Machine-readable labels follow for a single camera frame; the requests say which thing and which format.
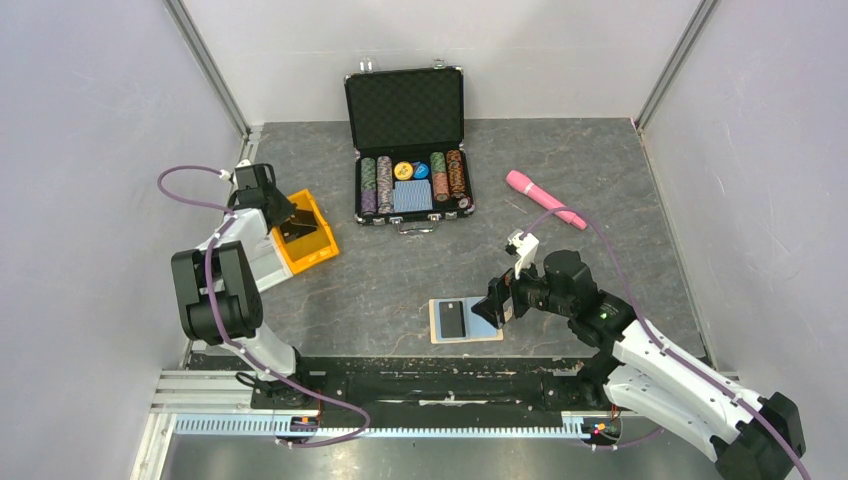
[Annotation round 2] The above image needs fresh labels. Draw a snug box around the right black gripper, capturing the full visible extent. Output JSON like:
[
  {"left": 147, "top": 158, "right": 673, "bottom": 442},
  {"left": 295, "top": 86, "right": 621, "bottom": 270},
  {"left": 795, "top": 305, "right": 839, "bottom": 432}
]
[{"left": 470, "top": 250, "right": 573, "bottom": 329}]

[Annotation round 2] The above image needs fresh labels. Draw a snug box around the black vip card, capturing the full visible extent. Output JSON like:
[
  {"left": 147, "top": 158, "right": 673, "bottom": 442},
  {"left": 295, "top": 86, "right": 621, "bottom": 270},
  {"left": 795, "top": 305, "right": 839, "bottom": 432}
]
[
  {"left": 278, "top": 221, "right": 318, "bottom": 243},
  {"left": 283, "top": 208, "right": 318, "bottom": 227},
  {"left": 437, "top": 300, "right": 466, "bottom": 339}
]

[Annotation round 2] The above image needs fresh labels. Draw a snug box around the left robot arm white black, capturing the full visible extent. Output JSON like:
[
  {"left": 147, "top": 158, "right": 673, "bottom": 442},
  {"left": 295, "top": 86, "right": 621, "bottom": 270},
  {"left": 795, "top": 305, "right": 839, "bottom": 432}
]
[{"left": 171, "top": 160, "right": 314, "bottom": 408}]

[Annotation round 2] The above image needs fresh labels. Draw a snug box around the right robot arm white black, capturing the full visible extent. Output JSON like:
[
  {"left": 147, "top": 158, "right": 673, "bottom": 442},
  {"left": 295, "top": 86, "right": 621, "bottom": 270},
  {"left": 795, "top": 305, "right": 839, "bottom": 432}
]
[{"left": 472, "top": 250, "right": 806, "bottom": 479}]

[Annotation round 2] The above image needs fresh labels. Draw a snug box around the black VIP card in bin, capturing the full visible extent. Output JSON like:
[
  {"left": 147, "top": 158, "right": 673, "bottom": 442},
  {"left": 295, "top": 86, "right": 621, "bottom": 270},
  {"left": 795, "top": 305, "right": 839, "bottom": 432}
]
[{"left": 278, "top": 221, "right": 318, "bottom": 243}]

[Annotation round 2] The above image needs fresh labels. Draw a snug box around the blue playing card deck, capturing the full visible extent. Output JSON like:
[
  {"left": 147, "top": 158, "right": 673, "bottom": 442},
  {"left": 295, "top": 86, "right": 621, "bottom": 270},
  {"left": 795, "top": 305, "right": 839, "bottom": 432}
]
[{"left": 393, "top": 179, "right": 433, "bottom": 213}]

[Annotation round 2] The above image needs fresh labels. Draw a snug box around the yellow plastic bin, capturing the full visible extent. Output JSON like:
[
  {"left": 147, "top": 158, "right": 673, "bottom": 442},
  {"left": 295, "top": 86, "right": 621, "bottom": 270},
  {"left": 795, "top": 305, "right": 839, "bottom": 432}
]
[{"left": 271, "top": 189, "right": 340, "bottom": 275}]

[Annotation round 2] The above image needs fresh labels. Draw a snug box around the white plastic bin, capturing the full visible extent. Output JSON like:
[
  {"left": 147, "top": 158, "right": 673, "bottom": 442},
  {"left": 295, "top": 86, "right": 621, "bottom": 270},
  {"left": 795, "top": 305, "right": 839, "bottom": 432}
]
[{"left": 246, "top": 234, "right": 293, "bottom": 293}]

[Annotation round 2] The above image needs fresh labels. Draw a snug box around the green purple chip stack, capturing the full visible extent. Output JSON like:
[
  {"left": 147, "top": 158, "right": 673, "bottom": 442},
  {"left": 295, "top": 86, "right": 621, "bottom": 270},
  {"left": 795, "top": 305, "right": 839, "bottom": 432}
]
[{"left": 360, "top": 158, "right": 377, "bottom": 216}]

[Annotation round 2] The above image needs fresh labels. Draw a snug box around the blue tan chip stack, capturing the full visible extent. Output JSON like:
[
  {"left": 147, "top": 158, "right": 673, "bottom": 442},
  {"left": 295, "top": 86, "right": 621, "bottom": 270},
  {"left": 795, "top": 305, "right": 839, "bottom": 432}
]
[{"left": 376, "top": 156, "right": 393, "bottom": 214}]

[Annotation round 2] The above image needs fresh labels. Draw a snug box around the yellow dealer button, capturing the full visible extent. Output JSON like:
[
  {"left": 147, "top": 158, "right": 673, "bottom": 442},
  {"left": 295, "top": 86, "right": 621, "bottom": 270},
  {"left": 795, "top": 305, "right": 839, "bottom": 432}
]
[{"left": 393, "top": 161, "right": 415, "bottom": 181}]

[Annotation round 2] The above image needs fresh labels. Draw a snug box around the pink cylindrical tool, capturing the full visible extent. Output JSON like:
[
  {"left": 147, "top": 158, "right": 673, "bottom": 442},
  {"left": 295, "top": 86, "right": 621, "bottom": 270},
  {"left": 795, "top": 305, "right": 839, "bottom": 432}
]
[{"left": 506, "top": 170, "right": 587, "bottom": 230}]

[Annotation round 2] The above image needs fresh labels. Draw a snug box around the green red chip stack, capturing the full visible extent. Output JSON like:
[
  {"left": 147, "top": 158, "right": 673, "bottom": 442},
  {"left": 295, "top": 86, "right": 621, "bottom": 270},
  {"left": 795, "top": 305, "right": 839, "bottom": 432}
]
[{"left": 430, "top": 152, "right": 450, "bottom": 202}]

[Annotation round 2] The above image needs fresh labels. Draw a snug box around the black poker chip case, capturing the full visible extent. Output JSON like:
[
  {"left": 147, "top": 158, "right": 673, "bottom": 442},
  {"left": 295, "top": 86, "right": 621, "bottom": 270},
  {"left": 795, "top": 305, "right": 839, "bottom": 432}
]
[{"left": 344, "top": 64, "right": 476, "bottom": 233}]

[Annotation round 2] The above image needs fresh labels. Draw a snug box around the blue dealer button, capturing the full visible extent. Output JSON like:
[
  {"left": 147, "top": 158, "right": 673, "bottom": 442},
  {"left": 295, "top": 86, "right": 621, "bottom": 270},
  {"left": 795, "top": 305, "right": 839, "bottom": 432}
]
[{"left": 413, "top": 162, "right": 430, "bottom": 180}]

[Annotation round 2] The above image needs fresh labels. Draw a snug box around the orange brown chip stack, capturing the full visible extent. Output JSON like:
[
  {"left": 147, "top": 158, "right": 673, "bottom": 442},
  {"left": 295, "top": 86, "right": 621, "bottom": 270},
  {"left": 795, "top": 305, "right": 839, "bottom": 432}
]
[{"left": 446, "top": 150, "right": 471, "bottom": 209}]

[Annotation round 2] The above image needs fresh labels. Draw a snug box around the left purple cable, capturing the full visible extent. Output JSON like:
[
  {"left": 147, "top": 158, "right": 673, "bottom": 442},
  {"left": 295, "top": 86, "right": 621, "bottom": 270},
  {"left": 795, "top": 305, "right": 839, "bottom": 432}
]
[{"left": 156, "top": 165, "right": 372, "bottom": 450}]

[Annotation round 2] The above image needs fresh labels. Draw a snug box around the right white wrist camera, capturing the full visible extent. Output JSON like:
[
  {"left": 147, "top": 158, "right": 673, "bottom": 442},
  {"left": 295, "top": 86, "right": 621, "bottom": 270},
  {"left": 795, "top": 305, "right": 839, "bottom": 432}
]
[{"left": 505, "top": 229, "right": 539, "bottom": 280}]

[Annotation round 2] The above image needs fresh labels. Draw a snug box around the left aluminium frame post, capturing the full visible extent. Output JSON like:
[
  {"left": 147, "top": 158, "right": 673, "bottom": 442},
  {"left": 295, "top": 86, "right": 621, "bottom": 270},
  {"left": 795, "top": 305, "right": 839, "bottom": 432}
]
[{"left": 163, "top": 0, "right": 251, "bottom": 139}]

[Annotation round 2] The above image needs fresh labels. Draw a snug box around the aluminium frame post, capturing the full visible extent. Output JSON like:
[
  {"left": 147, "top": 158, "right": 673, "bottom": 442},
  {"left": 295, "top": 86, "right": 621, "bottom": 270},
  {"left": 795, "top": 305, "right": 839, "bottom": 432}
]
[
  {"left": 163, "top": 0, "right": 251, "bottom": 139},
  {"left": 633, "top": 0, "right": 720, "bottom": 135}
]

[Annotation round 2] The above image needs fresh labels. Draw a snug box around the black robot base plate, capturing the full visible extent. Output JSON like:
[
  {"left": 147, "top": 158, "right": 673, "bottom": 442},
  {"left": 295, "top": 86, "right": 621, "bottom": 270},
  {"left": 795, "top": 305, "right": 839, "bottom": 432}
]
[{"left": 188, "top": 354, "right": 624, "bottom": 431}]

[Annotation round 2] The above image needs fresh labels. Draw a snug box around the white toothed cable rail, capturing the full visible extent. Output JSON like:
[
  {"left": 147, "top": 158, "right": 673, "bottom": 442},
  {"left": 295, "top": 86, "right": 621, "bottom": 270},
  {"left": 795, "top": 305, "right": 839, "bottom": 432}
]
[{"left": 174, "top": 414, "right": 590, "bottom": 440}]

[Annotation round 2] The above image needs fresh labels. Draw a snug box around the right aluminium frame post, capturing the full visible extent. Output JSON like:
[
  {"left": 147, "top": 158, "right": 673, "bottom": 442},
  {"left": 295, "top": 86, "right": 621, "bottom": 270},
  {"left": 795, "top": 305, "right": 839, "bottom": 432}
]
[{"left": 633, "top": 0, "right": 720, "bottom": 135}]

